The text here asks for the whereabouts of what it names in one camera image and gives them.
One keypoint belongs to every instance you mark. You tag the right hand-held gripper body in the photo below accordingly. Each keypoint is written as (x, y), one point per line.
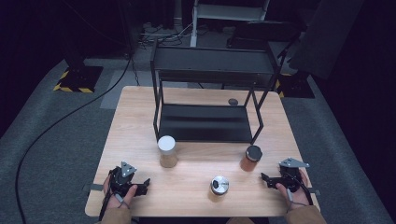
(291, 175)

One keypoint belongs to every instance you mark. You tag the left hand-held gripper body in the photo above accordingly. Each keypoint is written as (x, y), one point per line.
(128, 169)

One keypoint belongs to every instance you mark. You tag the person's right hand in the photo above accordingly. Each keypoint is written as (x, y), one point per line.
(299, 199)

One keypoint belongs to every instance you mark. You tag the person's left hand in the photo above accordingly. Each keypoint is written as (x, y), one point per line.
(118, 200)

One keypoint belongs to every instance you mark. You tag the grey tape tab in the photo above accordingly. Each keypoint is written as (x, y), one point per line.
(314, 192)
(95, 187)

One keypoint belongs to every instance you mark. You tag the black-lidded jar of orange powder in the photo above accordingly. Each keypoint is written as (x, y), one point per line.
(253, 153)

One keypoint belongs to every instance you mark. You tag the white-lidded jar of brown powder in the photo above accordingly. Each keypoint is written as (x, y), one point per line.
(166, 144)

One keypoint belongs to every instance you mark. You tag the small silver tin can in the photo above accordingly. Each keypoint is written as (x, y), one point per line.
(219, 185)

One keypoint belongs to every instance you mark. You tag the black metal two-tier rack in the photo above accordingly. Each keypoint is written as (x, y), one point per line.
(202, 124)

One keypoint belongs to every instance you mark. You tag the small dark round pad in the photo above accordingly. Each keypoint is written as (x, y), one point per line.
(233, 101)

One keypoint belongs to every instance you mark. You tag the black stand with striped base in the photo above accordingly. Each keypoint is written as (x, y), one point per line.
(295, 87)
(81, 79)

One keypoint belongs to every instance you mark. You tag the dark box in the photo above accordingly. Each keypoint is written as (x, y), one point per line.
(264, 32)

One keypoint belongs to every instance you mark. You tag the dark grey panel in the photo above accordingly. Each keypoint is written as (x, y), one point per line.
(327, 34)

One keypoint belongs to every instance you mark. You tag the white metal frame stand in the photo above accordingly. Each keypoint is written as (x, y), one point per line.
(229, 11)

